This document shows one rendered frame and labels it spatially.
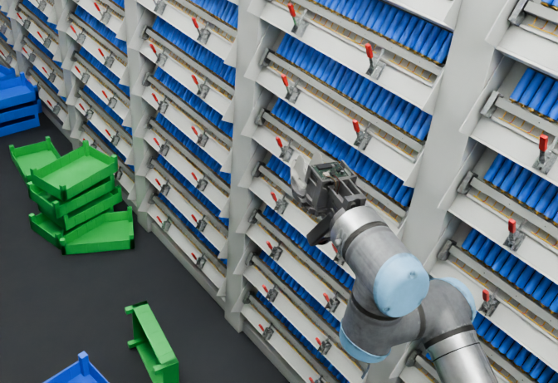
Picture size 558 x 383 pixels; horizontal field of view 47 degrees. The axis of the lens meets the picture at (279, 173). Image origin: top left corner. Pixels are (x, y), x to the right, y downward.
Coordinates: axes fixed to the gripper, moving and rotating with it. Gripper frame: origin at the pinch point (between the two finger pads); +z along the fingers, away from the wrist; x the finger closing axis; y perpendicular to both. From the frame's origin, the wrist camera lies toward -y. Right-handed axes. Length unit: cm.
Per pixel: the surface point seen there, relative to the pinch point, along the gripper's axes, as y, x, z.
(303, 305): -80, -33, 31
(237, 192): -58, -21, 65
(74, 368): -81, 38, 29
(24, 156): -130, 31, 203
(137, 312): -104, 11, 64
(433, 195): -10.5, -34.6, -3.4
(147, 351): -124, 7, 61
